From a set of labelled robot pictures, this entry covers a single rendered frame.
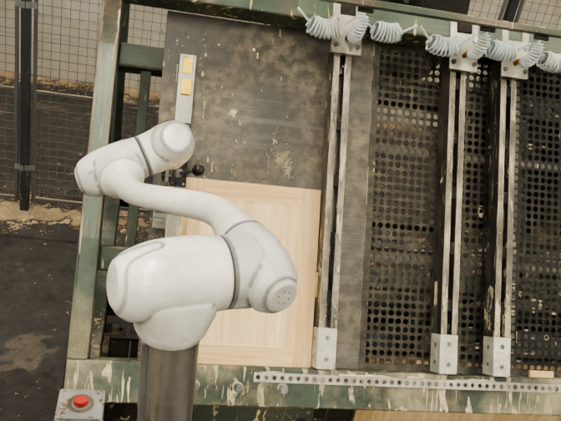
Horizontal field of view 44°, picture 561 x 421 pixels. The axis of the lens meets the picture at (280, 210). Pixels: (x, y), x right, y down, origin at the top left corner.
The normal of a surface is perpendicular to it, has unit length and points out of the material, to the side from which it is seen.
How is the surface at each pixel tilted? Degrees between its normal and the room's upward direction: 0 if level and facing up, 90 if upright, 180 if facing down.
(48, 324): 0
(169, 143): 62
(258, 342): 56
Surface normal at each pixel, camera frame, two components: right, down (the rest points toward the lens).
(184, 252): 0.28, -0.65
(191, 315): 0.41, 0.47
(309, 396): 0.22, -0.10
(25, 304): 0.18, -0.87
